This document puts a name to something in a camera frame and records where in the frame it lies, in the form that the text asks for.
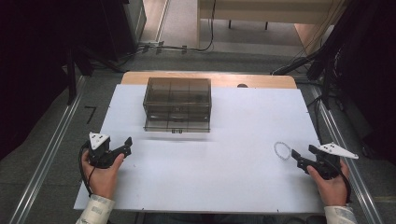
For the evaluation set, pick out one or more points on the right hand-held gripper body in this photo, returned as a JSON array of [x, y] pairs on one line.
[[330, 157]]

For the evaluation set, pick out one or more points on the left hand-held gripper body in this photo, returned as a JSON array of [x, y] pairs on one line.
[[99, 153]]

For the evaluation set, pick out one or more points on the tinted transparent drawer box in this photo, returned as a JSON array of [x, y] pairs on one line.
[[177, 96]]

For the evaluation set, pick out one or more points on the person's left hand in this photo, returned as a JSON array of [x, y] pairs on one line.
[[102, 180]]

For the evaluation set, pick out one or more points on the person's right hand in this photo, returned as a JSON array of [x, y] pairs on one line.
[[331, 189]]

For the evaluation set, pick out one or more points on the white board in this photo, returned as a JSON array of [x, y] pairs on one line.
[[236, 161]]

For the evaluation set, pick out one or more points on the black metal stand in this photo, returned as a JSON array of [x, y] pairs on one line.
[[72, 77], [323, 62]]

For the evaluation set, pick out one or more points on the wooden table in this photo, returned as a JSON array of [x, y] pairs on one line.
[[267, 81]]

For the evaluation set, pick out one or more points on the dark curtain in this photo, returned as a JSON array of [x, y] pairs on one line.
[[370, 77], [31, 62]]

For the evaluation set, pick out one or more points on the dark round table grommet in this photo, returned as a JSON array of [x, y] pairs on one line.
[[242, 85]]

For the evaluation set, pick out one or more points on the dark cabinet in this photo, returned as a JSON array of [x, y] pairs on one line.
[[124, 28]]

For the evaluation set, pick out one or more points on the light wooden bench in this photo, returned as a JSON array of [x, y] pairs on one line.
[[267, 12]]

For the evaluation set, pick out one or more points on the metal floor rail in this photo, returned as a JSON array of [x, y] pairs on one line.
[[345, 146], [46, 155]]

